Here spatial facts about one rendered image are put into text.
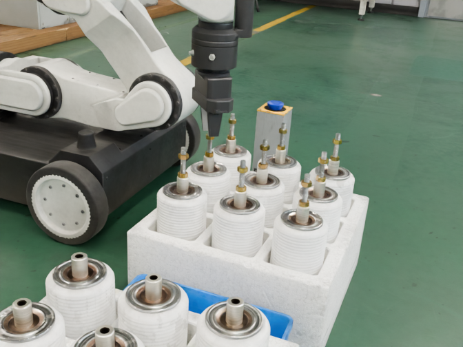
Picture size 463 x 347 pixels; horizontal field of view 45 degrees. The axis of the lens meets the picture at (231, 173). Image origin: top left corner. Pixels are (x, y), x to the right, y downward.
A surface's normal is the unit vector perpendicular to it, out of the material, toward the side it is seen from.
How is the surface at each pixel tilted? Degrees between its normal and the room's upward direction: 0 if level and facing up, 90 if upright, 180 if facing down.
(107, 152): 45
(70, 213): 90
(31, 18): 90
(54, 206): 90
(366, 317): 0
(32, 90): 90
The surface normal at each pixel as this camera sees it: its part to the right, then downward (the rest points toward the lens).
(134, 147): 0.71, -0.49
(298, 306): -0.39, 0.36
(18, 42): 0.93, 0.20
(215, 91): 0.37, 0.40
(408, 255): 0.06, -0.91
